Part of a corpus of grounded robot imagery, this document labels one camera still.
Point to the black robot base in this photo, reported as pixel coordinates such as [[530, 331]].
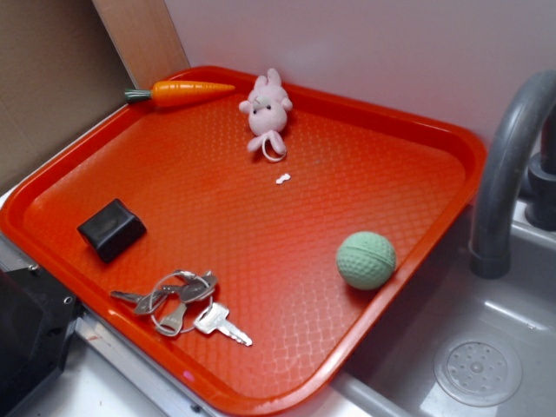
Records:
[[38, 318]]

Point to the green dimpled ball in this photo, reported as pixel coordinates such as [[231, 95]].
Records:
[[366, 260]]

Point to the small white scrap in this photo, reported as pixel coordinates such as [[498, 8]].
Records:
[[283, 178]]

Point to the orange plastic tray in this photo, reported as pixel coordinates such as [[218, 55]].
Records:
[[209, 204]]

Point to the pink plush bunny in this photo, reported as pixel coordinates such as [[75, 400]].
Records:
[[267, 108]]

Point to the silver key bunch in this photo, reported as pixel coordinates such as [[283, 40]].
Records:
[[182, 302]]

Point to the orange toy carrot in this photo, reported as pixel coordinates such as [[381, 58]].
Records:
[[177, 93]]

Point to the black rectangular block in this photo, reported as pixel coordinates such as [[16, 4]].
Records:
[[112, 230]]

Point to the grey sink faucet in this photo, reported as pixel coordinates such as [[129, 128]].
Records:
[[516, 141]]

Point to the light wooden board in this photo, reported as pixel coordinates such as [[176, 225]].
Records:
[[145, 39]]

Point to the grey toy sink basin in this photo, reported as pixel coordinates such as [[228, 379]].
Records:
[[454, 344]]

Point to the brown cardboard panel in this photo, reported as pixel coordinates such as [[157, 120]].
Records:
[[60, 75]]

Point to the black faucet handle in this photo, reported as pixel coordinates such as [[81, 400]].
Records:
[[540, 211]]

